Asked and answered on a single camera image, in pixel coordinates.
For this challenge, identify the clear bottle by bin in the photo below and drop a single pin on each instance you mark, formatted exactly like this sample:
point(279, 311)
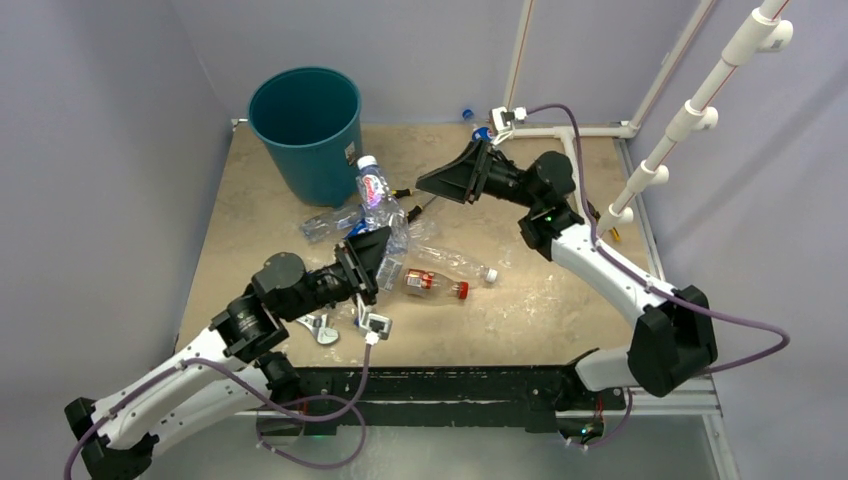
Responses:
point(328, 223)

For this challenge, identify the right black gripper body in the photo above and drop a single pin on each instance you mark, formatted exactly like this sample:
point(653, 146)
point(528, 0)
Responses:
point(505, 182)

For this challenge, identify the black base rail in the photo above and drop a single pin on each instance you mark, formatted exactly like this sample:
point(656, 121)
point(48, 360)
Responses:
point(534, 398)

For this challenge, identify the teal plastic bin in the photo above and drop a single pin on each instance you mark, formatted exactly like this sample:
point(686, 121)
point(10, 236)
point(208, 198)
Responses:
point(308, 119)

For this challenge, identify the pepsi bottle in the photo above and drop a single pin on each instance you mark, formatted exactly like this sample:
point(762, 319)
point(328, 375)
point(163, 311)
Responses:
point(480, 130)
point(359, 227)

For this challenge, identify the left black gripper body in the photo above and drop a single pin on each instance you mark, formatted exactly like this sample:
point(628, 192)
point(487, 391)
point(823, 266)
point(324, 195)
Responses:
point(342, 279)

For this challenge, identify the silver adjustable wrench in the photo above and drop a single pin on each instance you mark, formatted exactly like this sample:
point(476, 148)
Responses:
point(318, 327)

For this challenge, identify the centre Pepsi bottle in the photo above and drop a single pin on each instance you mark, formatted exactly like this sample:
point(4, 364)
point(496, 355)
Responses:
point(359, 227)

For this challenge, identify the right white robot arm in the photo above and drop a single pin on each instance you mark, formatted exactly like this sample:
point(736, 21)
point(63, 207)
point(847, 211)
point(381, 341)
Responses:
point(673, 335)

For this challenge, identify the white PVC pipe frame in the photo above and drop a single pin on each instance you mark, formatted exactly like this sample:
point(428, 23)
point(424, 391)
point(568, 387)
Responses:
point(762, 31)

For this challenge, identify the long clear bottle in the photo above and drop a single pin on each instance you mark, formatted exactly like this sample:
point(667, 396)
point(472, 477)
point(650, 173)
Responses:
point(455, 262)

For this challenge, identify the purple label clear bottle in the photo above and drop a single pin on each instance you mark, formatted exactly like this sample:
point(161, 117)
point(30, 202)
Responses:
point(381, 208)

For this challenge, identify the white label crushed bottle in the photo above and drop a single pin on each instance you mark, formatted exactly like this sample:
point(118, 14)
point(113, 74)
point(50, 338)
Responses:
point(389, 270)

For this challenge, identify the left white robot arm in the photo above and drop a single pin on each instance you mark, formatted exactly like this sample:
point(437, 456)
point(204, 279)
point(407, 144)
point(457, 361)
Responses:
point(232, 365)

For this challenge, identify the red label bottle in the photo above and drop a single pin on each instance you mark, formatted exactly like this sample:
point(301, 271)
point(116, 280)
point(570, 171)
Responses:
point(434, 286)

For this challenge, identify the far Pepsi bottle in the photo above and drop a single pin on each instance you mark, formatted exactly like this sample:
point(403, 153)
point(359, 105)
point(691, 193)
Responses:
point(480, 130)

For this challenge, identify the yellow black pliers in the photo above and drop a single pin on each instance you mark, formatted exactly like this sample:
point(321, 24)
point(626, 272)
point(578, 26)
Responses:
point(422, 201)

